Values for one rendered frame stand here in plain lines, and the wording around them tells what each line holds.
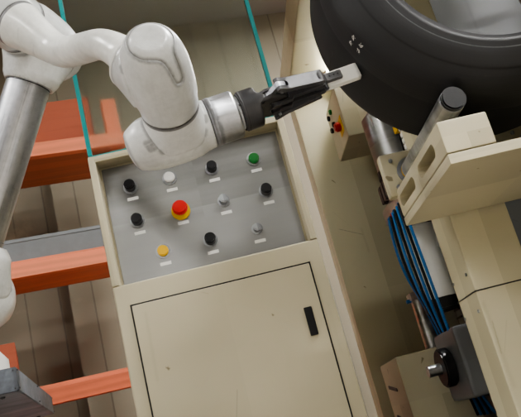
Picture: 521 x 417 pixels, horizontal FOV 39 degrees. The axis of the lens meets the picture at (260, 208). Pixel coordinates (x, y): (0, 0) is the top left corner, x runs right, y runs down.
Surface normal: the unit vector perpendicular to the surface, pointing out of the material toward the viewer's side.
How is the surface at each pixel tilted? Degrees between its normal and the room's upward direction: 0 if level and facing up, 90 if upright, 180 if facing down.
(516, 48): 101
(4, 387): 90
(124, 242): 90
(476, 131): 90
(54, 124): 90
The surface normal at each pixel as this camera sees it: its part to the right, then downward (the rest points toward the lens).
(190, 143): 0.42, 0.68
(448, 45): -0.04, -0.14
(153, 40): 0.02, -0.46
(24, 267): 0.21, -0.35
